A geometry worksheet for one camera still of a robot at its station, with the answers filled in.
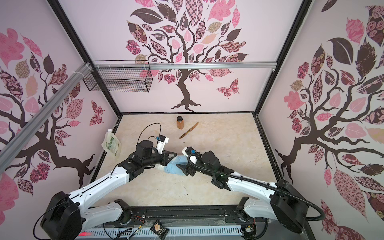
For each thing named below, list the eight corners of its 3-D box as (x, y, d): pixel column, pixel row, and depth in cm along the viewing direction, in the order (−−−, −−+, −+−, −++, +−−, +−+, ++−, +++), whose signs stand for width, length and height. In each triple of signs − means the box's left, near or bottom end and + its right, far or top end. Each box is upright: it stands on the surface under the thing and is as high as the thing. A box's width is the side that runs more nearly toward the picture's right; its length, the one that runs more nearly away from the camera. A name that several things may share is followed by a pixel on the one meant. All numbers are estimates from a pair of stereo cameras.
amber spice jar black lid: (177, 129, 112) (176, 120, 105) (178, 124, 115) (176, 116, 108) (184, 129, 112) (183, 120, 105) (184, 124, 115) (183, 116, 108)
